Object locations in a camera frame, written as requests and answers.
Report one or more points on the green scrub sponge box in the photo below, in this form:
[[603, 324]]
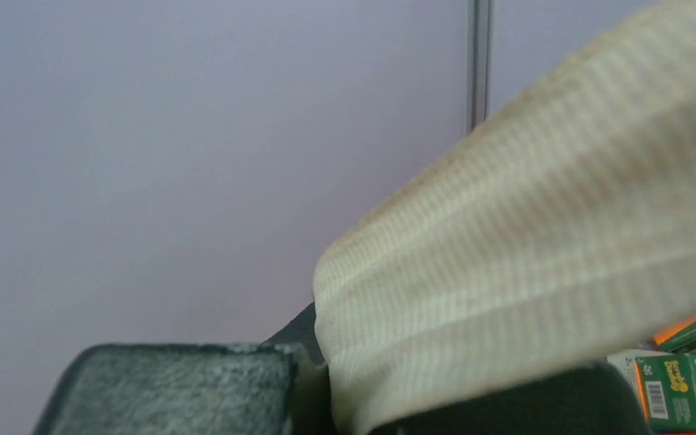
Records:
[[666, 386]]

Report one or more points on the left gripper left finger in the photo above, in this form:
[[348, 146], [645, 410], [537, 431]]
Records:
[[173, 389]]

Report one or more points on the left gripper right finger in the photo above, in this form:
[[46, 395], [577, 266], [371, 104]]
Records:
[[591, 399]]

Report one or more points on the cream ribbon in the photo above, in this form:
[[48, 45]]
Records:
[[563, 228]]

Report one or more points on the aluminium rail frame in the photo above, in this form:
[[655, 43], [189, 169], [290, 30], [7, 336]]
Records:
[[479, 44]]

